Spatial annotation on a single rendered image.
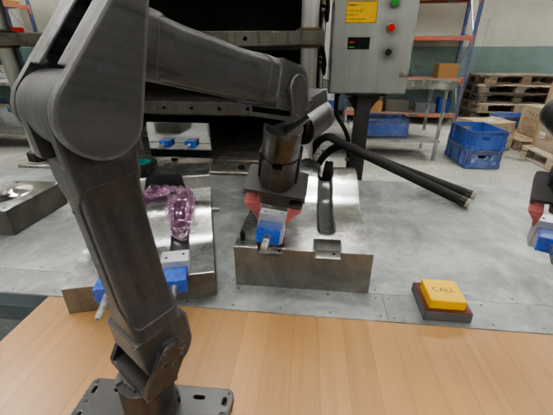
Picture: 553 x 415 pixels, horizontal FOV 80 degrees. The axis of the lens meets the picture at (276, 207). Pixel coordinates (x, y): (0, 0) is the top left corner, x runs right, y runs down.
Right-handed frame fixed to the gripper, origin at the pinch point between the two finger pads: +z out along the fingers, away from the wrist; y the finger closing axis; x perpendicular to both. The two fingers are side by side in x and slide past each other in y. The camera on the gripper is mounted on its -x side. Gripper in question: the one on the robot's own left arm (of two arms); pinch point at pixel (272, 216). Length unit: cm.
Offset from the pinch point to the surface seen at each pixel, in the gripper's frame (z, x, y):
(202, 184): 18.8, -24.6, 23.0
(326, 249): 6.9, -0.4, -11.3
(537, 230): -5.1, -3.7, -46.1
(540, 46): 135, -639, -383
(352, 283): 8.9, 5.0, -17.2
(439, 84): 107, -337, -138
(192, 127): 32, -71, 43
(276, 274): 9.9, 5.6, -2.4
